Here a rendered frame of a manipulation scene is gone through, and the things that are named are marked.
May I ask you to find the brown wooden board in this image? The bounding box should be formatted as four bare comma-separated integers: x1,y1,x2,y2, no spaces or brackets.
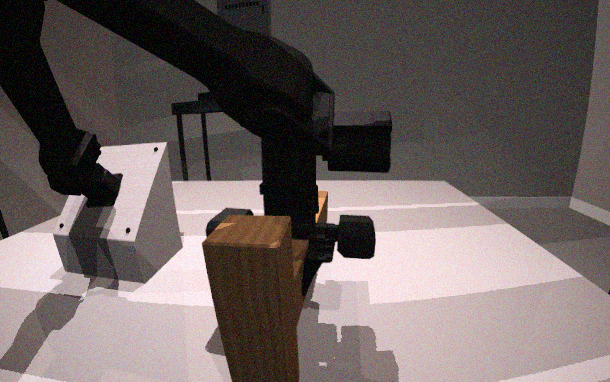
292,191,328,326

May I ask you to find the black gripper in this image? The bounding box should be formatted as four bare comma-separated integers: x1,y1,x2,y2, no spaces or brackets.
205,170,376,296

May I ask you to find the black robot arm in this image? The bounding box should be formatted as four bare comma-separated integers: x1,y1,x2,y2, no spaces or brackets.
0,0,392,208

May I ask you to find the dark brown wooden post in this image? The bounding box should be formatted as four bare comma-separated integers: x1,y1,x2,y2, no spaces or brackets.
201,214,300,382

